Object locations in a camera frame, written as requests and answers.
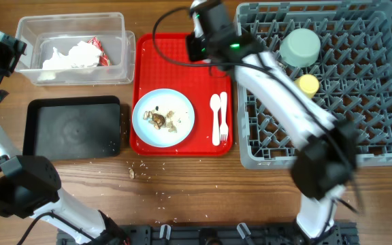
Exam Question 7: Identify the white plastic spoon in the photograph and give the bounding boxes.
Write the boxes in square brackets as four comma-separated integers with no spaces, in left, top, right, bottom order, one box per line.
[210,94,221,146]

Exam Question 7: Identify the mint green bowl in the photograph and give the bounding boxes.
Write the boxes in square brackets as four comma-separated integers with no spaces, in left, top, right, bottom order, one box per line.
[279,29,321,67]

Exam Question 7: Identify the white napkin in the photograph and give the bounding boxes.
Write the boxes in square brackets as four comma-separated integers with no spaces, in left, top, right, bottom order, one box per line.
[42,41,102,70]

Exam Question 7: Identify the yellow plastic cup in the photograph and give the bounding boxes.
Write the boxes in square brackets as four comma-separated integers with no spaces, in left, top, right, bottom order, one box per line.
[294,74,320,99]

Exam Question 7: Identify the red snack wrapper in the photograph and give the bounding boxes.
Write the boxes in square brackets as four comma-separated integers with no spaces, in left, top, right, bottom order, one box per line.
[88,37,111,66]

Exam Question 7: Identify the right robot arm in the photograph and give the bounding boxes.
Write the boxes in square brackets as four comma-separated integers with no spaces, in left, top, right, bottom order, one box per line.
[187,1,357,242]

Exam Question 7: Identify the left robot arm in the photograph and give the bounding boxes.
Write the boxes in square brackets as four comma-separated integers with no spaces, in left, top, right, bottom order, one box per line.
[0,31,131,244]

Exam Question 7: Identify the clear plastic waste bin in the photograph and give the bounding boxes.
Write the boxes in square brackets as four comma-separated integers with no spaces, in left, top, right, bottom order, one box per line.
[15,12,135,86]

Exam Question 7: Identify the grey dishwasher rack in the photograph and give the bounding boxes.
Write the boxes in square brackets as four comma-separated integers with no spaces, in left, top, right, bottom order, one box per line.
[235,1,392,167]

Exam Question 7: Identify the red serving tray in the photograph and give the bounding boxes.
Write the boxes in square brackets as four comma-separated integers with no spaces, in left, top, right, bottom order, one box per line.
[129,33,233,157]

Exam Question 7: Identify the light blue plate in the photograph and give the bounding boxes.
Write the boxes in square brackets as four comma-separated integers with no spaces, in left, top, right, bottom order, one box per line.
[132,88,195,148]

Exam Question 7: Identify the white plastic fork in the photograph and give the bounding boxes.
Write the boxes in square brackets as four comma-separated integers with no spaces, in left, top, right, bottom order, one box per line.
[220,92,229,142]

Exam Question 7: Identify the black plastic tray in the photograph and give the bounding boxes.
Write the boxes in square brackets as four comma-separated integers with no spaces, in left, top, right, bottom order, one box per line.
[22,95,121,161]

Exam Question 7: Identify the food scraps on plate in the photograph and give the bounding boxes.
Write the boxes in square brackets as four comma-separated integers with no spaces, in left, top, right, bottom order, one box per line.
[143,106,177,133]

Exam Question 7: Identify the food crumb on table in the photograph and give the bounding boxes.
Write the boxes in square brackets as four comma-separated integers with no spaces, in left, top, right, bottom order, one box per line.
[129,168,135,179]

